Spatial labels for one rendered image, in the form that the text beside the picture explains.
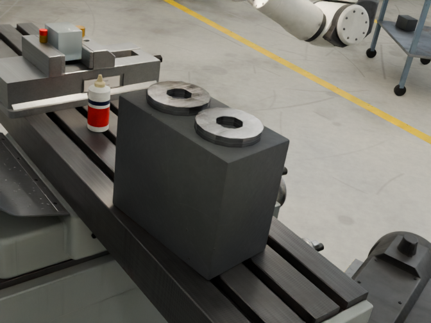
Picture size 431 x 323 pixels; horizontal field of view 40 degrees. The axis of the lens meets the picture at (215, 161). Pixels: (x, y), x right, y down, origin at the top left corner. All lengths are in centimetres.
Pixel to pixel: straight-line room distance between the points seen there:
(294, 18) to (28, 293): 70
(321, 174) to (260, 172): 228
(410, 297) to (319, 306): 66
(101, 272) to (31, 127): 31
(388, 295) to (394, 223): 142
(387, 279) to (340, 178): 162
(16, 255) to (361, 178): 229
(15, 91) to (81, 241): 31
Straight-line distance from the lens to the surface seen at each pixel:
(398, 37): 456
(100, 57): 123
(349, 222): 273
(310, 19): 117
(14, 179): 111
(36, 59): 123
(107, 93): 110
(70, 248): 109
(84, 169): 102
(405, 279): 150
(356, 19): 120
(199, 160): 74
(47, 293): 114
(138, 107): 81
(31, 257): 109
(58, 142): 110
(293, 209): 271
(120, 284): 123
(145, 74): 131
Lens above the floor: 146
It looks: 30 degrees down
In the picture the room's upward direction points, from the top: 9 degrees clockwise
